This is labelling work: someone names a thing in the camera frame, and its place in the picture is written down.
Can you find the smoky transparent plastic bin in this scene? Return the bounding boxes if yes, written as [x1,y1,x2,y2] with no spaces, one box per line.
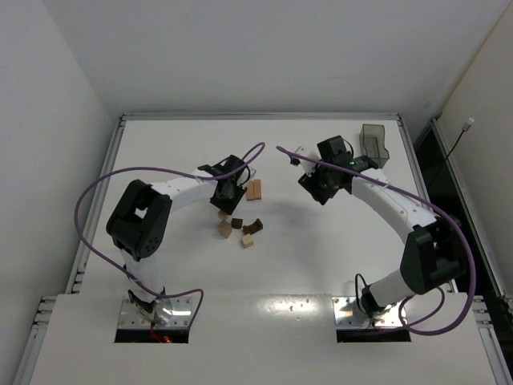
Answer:
[359,124,390,168]

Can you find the long light wood block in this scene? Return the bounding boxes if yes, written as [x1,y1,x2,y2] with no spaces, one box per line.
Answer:
[246,180,255,201]

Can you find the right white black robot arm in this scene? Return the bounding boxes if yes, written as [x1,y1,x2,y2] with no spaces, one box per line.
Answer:
[291,136,468,316]

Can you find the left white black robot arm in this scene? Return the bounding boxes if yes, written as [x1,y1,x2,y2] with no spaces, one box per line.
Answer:
[106,155,256,318]

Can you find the dark wood small block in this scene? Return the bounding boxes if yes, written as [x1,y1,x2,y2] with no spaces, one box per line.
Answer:
[231,217,243,229]

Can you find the light wood hexagonal block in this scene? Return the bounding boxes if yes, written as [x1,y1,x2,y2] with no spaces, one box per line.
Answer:
[218,221,232,238]

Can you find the dark wood arch block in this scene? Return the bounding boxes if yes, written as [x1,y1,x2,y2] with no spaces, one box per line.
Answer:
[242,218,263,234]

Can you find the light wood small cube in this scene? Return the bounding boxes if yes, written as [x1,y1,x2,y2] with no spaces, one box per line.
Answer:
[241,233,254,249]

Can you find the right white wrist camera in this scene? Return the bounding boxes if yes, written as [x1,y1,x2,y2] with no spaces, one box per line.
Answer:
[290,146,320,177]

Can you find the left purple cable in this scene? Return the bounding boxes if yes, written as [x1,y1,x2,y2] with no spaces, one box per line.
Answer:
[74,141,266,328]

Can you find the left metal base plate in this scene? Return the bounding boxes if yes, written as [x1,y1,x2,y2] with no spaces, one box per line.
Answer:
[117,297,193,330]

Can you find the metal base plate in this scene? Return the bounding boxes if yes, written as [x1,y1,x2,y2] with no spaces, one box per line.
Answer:
[117,297,193,330]
[332,296,402,331]

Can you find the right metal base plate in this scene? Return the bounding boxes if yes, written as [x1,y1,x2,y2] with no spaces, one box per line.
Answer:
[332,296,402,331]

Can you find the black wall cable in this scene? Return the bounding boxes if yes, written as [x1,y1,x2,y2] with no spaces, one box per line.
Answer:
[443,117,475,161]

